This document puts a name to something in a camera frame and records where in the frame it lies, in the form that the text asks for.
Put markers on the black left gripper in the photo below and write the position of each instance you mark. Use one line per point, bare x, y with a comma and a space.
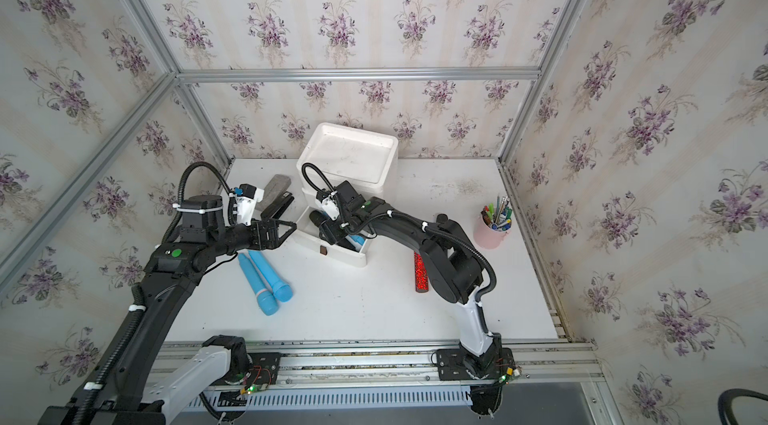
271, 241

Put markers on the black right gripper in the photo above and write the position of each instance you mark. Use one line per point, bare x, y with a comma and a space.
332, 222

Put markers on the blue and black microphone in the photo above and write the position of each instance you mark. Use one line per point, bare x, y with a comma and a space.
333, 234

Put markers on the blue toy microphone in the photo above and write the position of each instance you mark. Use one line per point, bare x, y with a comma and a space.
281, 290
266, 301

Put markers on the white three-drawer cabinet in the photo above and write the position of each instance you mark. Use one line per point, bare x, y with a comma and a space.
367, 159

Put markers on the red glitter microphone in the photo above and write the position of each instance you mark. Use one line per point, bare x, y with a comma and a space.
420, 275

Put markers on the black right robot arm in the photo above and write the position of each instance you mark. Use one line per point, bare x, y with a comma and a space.
455, 269

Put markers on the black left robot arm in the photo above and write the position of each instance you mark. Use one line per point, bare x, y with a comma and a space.
211, 220

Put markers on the black stapler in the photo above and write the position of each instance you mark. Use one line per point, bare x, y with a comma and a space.
278, 206

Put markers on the grey rectangular eraser block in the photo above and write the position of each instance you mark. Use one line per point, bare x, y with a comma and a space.
276, 186

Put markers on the pink cup of pens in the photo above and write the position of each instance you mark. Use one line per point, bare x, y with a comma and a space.
494, 223

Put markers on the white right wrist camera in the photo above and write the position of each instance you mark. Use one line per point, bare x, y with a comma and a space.
329, 205

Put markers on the aluminium mounting rail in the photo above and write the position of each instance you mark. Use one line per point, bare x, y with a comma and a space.
412, 363

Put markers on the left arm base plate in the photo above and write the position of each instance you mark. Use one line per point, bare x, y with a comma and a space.
261, 371

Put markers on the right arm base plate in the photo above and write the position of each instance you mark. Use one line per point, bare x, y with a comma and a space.
497, 364

